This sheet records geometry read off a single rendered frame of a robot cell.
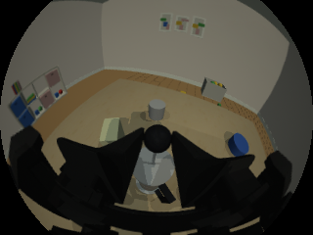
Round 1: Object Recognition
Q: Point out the olive green rectangular block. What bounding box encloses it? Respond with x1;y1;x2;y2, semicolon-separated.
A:
99;117;125;146

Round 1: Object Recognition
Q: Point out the glass french press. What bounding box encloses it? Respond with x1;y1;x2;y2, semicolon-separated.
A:
133;124;176;204

